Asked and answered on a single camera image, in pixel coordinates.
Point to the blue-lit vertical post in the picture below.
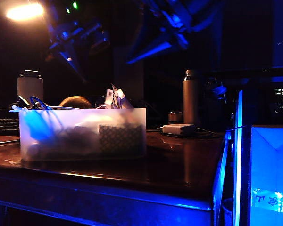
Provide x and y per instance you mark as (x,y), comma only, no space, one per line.
(238,153)

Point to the white power adapter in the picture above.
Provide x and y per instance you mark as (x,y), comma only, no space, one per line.
(178,129)

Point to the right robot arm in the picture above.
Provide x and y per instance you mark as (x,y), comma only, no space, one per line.
(200,14)

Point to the brown fuzzy kiwi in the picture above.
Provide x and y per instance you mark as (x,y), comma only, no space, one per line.
(75,103)

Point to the white carton with label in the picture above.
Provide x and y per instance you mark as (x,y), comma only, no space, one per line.
(271,174)

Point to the brown metal bottle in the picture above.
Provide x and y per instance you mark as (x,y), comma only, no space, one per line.
(190,99)

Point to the crumpled white paper packets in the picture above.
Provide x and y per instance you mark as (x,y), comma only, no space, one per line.
(116,97)

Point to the small dark jar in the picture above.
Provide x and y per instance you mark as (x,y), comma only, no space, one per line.
(174,117)

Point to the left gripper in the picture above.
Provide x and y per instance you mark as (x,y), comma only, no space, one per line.
(75,37)

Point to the checkered patterned pouch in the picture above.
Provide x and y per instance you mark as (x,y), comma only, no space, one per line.
(120,140)

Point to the translucent frosted plastic box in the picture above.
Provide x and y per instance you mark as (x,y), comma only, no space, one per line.
(85,131)

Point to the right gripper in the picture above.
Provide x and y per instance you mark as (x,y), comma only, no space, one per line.
(177,28)

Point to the black keyboard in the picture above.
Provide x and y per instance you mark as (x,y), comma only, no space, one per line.
(4,126)

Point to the white bottle with black lid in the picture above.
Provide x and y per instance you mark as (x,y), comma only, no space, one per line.
(30,88)

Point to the blue-lit slanted bar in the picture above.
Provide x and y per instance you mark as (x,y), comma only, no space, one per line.
(220,174)

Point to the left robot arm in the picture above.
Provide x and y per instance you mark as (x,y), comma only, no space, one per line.
(59,14)

